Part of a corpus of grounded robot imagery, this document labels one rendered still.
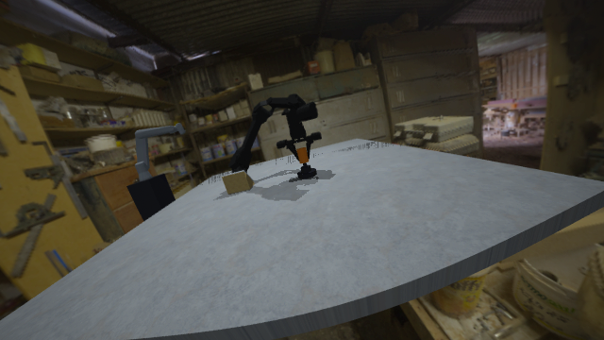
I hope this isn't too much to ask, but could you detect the orange knob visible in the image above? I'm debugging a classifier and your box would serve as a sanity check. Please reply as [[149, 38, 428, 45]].
[[296, 147, 309, 163]]

